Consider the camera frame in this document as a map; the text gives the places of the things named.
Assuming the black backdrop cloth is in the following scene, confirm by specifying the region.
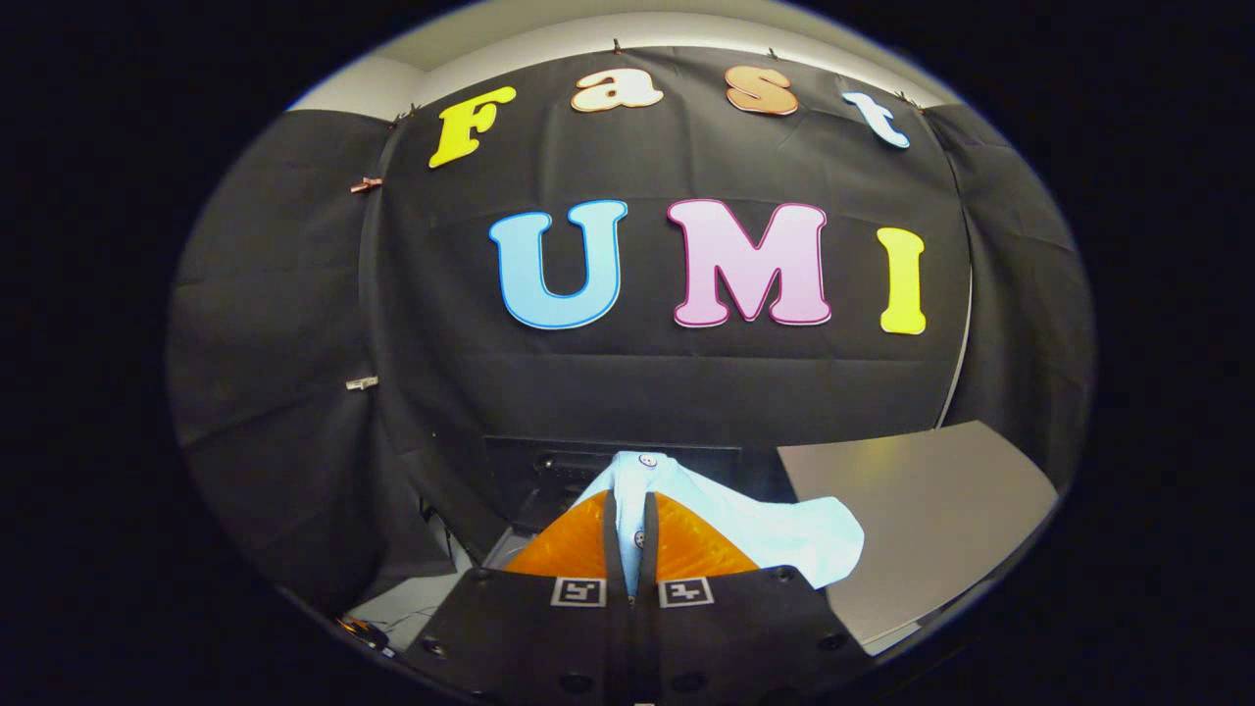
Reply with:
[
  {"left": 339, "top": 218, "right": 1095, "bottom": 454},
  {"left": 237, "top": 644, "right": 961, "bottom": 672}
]
[{"left": 167, "top": 44, "right": 1095, "bottom": 629}]

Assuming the light blue shirt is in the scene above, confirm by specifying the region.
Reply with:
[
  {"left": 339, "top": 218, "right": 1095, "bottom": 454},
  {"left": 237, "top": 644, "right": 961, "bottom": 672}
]
[{"left": 574, "top": 451, "right": 866, "bottom": 591}]

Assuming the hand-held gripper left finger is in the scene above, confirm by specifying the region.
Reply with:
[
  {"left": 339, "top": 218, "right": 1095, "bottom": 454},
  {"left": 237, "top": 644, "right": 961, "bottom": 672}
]
[{"left": 397, "top": 488, "right": 636, "bottom": 706}]

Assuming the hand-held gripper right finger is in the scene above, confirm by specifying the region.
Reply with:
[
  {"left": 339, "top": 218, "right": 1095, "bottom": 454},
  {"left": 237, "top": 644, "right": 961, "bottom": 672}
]
[{"left": 635, "top": 492, "right": 879, "bottom": 706}]

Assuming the grey top-load washing machine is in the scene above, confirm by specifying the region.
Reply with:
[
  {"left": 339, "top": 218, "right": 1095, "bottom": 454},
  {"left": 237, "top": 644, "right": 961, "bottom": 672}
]
[{"left": 343, "top": 434, "right": 785, "bottom": 633}]

